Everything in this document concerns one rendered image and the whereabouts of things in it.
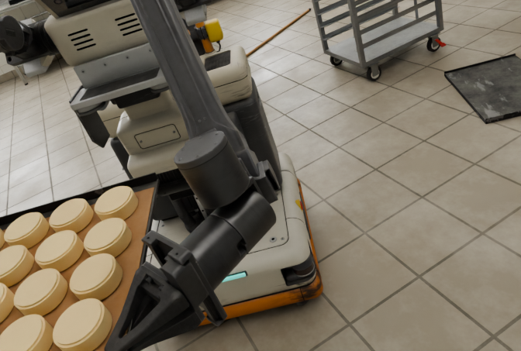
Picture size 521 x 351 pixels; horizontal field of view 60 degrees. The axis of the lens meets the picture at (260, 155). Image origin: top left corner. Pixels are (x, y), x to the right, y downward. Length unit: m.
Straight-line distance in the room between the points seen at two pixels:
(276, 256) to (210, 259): 1.06
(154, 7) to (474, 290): 1.36
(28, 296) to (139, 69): 0.77
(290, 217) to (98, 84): 0.79
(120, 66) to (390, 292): 1.13
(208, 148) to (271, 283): 1.15
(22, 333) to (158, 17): 0.37
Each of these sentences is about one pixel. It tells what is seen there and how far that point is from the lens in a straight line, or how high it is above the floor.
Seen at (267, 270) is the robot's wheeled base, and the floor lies 0.24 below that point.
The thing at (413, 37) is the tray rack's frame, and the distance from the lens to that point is 3.16.
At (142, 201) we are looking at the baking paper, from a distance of 0.58.
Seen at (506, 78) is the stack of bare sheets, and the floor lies 0.02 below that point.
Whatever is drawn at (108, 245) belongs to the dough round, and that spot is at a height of 1.01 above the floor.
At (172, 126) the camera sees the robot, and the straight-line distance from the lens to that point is 1.28.
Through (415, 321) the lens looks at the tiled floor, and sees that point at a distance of 1.60.
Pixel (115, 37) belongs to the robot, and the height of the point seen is 1.07.
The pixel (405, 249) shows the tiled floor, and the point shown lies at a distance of 1.80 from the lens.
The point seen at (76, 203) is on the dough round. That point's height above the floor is 1.02.
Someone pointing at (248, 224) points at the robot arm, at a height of 1.01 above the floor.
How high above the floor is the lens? 1.29
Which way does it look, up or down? 31 degrees down
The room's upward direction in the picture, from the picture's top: 20 degrees counter-clockwise
